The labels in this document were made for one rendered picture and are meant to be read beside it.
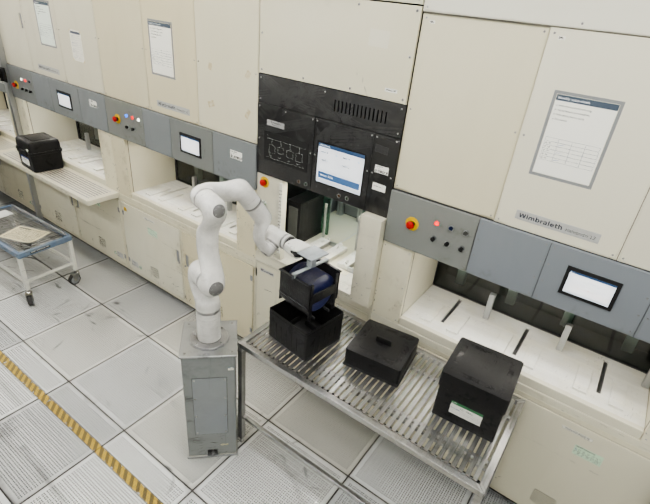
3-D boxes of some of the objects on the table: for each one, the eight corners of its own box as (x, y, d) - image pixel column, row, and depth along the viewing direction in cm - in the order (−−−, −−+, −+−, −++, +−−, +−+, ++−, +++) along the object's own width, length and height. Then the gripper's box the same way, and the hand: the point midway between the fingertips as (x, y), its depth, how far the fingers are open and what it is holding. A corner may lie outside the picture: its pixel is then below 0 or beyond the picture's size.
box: (429, 412, 207) (441, 371, 194) (449, 375, 228) (461, 336, 216) (493, 444, 195) (510, 402, 182) (508, 402, 216) (524, 362, 204)
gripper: (276, 241, 223) (303, 256, 212) (301, 232, 234) (327, 246, 223) (275, 254, 226) (301, 270, 216) (300, 245, 237) (325, 259, 227)
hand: (311, 256), depth 221 cm, fingers closed on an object, 3 cm apart
